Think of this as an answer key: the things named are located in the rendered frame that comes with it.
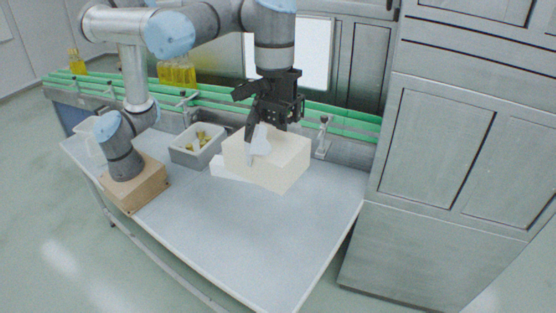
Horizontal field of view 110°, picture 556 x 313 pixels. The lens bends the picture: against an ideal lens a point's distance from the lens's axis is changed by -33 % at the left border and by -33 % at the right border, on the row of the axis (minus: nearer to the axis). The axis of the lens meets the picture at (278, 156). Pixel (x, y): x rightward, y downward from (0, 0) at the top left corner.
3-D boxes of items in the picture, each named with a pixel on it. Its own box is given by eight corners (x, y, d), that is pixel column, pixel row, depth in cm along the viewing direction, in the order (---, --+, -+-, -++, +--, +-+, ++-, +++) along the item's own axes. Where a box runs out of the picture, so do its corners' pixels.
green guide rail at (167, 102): (185, 112, 126) (182, 97, 122) (183, 112, 126) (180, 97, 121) (44, 84, 183) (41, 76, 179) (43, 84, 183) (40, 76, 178)
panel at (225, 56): (331, 91, 121) (336, 17, 101) (329, 94, 119) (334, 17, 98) (177, 70, 150) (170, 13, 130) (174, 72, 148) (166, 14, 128)
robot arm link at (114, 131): (98, 153, 90) (84, 123, 82) (125, 134, 99) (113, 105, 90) (113, 163, 85) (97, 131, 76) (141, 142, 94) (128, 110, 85)
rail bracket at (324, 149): (332, 154, 116) (337, 105, 102) (320, 178, 103) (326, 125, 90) (321, 151, 117) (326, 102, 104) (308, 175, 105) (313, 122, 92)
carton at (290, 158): (282, 195, 59) (282, 167, 54) (224, 169, 66) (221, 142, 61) (309, 166, 67) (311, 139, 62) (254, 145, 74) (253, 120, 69)
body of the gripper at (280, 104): (285, 136, 53) (286, 76, 46) (249, 123, 56) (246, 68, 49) (304, 120, 58) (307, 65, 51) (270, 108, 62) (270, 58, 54)
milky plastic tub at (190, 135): (228, 143, 127) (226, 127, 122) (200, 172, 111) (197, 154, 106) (199, 136, 133) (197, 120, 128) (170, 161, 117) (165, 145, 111)
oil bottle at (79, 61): (90, 82, 176) (80, 46, 159) (84, 85, 172) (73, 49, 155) (87, 81, 178) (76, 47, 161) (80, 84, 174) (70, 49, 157)
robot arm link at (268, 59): (245, 45, 47) (270, 37, 52) (246, 69, 50) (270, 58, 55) (280, 51, 44) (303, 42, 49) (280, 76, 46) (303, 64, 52)
